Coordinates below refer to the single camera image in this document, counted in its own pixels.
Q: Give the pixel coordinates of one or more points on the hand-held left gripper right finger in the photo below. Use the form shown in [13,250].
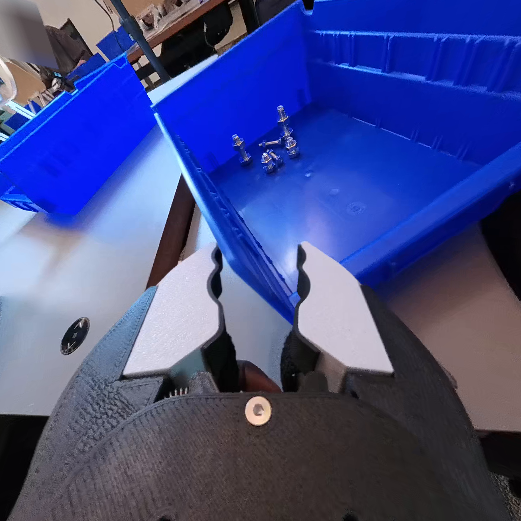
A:
[342,321]

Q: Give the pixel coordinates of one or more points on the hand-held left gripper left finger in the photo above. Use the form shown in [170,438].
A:
[175,321]

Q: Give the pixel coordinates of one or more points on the blue plastic box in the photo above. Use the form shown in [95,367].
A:
[366,195]

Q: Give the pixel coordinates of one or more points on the cluster of assembled silver bolts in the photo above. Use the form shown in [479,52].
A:
[270,160]

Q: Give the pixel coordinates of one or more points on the blue plastic bin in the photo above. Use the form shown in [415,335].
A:
[116,42]
[73,146]

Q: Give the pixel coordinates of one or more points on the wooden office desk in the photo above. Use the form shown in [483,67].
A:
[183,18]

